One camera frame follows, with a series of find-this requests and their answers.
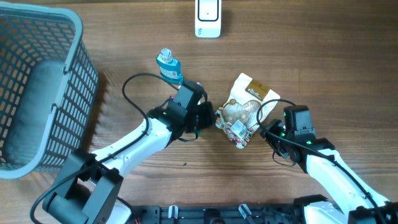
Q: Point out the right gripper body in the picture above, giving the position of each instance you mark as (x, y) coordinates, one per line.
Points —
(289, 134)

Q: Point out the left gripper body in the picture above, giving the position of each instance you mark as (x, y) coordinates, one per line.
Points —
(191, 112)

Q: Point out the blue mouthwash bottle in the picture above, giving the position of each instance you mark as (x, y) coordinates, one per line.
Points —
(170, 67)

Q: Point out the beige snack bag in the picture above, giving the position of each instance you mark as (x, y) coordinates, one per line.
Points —
(249, 103)

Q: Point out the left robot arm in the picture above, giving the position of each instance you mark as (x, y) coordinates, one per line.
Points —
(87, 186)

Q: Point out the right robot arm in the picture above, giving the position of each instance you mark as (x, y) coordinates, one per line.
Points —
(354, 201)

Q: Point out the white barcode scanner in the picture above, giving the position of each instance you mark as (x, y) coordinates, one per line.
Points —
(208, 18)

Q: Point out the grey plastic shopping basket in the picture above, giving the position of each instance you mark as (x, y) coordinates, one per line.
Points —
(48, 86)

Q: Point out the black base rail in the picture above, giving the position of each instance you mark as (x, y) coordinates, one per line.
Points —
(242, 214)

